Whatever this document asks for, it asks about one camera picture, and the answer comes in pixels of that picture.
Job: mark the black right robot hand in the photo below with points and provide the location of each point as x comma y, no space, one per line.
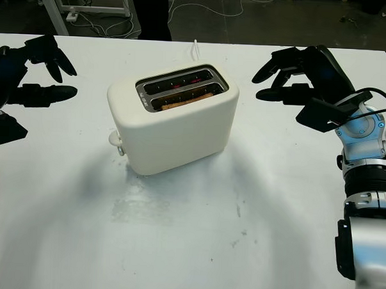
330,73

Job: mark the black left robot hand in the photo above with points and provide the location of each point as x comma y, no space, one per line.
3,76

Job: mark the browned toast slice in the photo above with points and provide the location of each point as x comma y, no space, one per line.
186,102

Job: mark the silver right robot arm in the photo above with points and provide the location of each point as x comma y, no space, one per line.
362,148

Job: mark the cream toaster lever knob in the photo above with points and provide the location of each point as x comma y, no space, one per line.
114,138

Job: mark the person in dark clothes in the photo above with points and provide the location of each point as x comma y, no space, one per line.
154,14

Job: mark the cream two-slot toaster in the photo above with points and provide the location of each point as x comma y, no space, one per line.
174,137

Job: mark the small dark floor debris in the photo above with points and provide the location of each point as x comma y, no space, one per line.
347,20

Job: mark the black object on floor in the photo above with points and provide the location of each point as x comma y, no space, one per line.
372,5

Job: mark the white power strip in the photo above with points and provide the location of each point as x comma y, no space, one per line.
72,16

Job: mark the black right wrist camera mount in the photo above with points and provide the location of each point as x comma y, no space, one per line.
319,115

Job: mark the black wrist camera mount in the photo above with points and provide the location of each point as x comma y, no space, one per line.
4,130
319,115

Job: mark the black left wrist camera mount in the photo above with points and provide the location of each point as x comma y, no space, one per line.
4,130

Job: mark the white metal table frame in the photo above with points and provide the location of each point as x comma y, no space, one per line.
53,10

